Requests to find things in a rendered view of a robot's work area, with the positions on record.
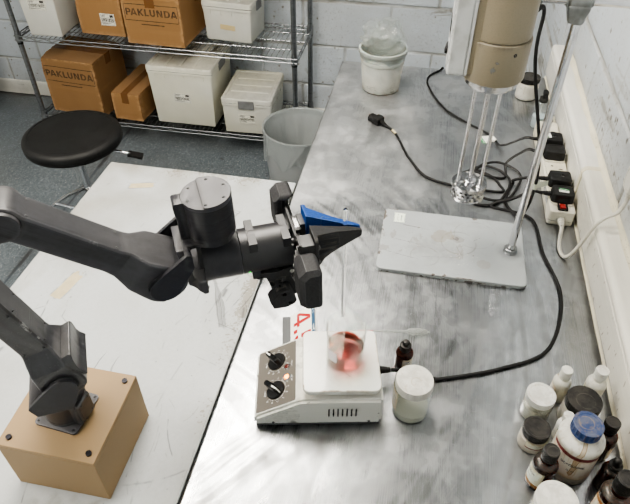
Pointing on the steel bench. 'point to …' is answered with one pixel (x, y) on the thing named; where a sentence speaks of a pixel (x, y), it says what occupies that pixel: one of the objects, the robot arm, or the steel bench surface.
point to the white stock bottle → (579, 446)
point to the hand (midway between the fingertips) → (334, 234)
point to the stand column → (543, 137)
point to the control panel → (277, 378)
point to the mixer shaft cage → (467, 181)
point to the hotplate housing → (322, 404)
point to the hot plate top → (314, 342)
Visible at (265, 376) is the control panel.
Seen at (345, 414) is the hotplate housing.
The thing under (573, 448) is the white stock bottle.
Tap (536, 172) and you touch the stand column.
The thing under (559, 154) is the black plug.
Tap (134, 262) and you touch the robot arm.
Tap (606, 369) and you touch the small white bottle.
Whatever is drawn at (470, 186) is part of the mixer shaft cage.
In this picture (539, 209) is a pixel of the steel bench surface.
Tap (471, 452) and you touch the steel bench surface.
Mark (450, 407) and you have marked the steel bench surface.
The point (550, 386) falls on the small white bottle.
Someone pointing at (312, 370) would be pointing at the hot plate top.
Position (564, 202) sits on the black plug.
